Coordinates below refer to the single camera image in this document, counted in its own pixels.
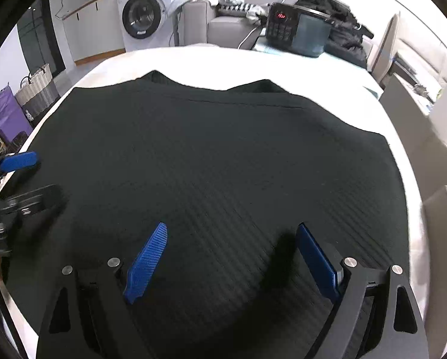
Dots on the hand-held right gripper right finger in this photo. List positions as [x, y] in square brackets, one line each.
[317, 261]

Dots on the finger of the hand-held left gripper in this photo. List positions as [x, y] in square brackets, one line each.
[19, 161]
[40, 200]

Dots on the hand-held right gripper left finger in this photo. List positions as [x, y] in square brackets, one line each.
[146, 261]

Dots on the black knit sweater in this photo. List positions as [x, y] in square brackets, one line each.
[208, 149]

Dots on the purple bag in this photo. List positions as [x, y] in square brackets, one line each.
[8, 117]

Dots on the woven basket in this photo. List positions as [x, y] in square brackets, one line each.
[38, 91]

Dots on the dark glass door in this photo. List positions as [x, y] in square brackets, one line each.
[40, 41]

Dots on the white chair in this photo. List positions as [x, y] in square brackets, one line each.
[444, 269]

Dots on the kitchen counter with cabinets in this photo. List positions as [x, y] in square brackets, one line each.
[96, 30]

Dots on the grey cabinet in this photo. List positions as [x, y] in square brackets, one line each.
[410, 138]

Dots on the white washing machine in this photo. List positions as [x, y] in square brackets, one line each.
[144, 15]

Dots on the beige upright panel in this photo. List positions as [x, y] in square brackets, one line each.
[386, 45]

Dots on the black countertop appliance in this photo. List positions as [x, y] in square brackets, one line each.
[298, 30]

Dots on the black jacket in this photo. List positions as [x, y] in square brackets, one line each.
[343, 26]

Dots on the grey sofa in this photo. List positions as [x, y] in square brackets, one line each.
[223, 30]

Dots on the black and white checkered pillow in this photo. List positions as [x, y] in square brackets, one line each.
[242, 8]

